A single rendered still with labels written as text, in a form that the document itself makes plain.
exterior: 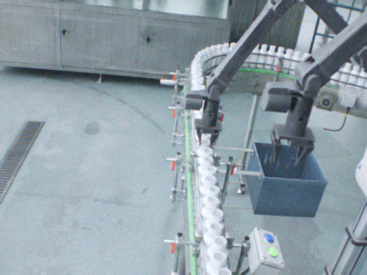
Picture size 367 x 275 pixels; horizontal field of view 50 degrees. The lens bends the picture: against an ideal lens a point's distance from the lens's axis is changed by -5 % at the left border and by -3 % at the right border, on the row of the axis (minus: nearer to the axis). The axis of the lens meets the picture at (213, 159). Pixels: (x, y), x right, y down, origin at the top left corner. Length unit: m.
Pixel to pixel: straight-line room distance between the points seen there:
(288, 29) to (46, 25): 3.72
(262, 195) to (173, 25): 2.98
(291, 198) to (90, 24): 3.28
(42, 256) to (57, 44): 2.71
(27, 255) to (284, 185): 1.65
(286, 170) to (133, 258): 1.12
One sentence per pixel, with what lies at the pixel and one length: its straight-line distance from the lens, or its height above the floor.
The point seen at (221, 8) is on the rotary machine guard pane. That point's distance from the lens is 4.56.
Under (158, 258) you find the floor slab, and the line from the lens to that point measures 2.68.
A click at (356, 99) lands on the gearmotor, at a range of 2.89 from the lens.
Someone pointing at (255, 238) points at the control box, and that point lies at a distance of 1.28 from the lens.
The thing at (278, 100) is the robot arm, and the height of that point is 1.58.
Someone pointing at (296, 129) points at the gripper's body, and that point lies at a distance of 1.04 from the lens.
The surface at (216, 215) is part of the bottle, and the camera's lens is 1.28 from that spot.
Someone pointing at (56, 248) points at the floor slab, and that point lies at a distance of 2.76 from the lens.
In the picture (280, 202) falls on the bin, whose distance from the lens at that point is 1.95.
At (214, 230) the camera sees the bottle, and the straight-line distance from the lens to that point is 1.19.
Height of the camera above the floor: 1.96
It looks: 33 degrees down
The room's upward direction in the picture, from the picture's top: 10 degrees clockwise
